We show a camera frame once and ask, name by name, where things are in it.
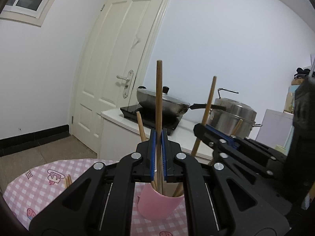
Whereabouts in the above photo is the pink cup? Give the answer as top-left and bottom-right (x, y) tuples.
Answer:
(137, 182), (185, 221)

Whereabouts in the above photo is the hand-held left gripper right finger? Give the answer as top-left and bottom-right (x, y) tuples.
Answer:
(161, 128), (289, 236)

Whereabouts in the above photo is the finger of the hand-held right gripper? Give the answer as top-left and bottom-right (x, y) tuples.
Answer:
(205, 125), (288, 168)
(193, 124), (276, 179)

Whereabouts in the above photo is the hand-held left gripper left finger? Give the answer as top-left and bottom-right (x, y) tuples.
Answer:
(29, 128), (158, 236)

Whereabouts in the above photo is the glass wok lid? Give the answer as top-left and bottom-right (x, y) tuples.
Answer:
(137, 86), (190, 107)

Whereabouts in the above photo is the cream panel door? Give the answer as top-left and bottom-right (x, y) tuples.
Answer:
(69, 0), (176, 154)

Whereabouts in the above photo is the black induction cooktop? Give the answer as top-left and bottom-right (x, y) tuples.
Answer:
(120, 104), (183, 136)

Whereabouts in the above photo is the stainless steel steamer pot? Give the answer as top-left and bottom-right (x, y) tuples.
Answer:
(207, 88), (262, 140)

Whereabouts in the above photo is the steel wok with black handle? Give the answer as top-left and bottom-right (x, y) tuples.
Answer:
(136, 86), (226, 118)

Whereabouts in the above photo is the metal door handle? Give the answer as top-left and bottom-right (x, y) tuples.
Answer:
(116, 69), (136, 98)

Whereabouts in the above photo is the pink checked tablecloth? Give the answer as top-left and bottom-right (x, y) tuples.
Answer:
(2, 159), (195, 236)

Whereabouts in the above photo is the white framed window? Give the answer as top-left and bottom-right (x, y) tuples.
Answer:
(0, 0), (72, 27)

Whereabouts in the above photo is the dark plush toy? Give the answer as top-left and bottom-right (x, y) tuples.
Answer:
(294, 67), (313, 79)

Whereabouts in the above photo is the pale purple box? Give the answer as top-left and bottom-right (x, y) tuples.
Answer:
(255, 109), (294, 150)

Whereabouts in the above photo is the white kitchen cabinet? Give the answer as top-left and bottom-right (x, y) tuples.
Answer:
(100, 107), (291, 168)

